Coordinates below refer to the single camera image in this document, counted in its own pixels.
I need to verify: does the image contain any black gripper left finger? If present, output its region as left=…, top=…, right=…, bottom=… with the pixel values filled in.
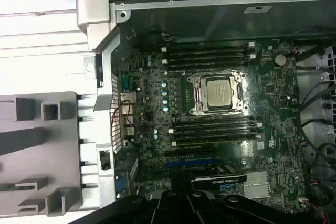
left=70, top=191, right=190, bottom=224

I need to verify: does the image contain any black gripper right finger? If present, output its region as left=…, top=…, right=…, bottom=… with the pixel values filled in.
left=186, top=191, right=328, bottom=224

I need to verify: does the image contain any green RAM stick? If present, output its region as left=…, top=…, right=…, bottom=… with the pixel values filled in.
left=0, top=183, right=20, bottom=191

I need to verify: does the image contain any black RAM slot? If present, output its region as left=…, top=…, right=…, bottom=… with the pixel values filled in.
left=166, top=60, right=250, bottom=72
left=166, top=48, right=250, bottom=59
left=172, top=116, right=257, bottom=127
left=170, top=134, right=263, bottom=147
left=160, top=40, right=257, bottom=53
left=173, top=129, right=257, bottom=140
left=160, top=52, right=257, bottom=65
left=167, top=121, right=263, bottom=134

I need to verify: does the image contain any blue expansion slot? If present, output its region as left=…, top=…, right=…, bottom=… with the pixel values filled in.
left=163, top=159, right=219, bottom=169

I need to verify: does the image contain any black expansion slot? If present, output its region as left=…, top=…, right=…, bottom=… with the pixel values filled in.
left=164, top=148, right=218, bottom=157

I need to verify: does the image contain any silver finned heatsink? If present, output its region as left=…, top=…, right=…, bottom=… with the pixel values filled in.
left=243, top=171, right=271, bottom=200

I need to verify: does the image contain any green motherboard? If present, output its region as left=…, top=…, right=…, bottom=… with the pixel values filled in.
left=117, top=35, right=308, bottom=209

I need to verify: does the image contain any silver CPU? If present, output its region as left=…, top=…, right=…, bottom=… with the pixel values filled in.
left=206, top=78, right=234, bottom=109

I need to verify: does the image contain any grey parts rack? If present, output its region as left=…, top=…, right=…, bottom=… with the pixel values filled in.
left=0, top=91, right=82, bottom=216

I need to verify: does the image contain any open black PC case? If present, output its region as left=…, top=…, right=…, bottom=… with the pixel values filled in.
left=76, top=0, right=336, bottom=224

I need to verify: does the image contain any silver coin battery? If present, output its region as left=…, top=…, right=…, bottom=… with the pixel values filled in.
left=274, top=53, right=287, bottom=66

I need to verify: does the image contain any metal drive cage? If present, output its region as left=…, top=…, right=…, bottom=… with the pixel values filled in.
left=322, top=45, right=336, bottom=130

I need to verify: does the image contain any small grey case sticker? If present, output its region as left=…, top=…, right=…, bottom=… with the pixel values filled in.
left=243, top=5, right=272, bottom=14

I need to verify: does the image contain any grey plastic case latch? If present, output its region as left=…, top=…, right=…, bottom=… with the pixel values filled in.
left=76, top=0, right=110, bottom=52

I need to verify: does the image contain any thin red black wire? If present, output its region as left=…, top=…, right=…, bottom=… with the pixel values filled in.
left=110, top=100, right=135, bottom=131

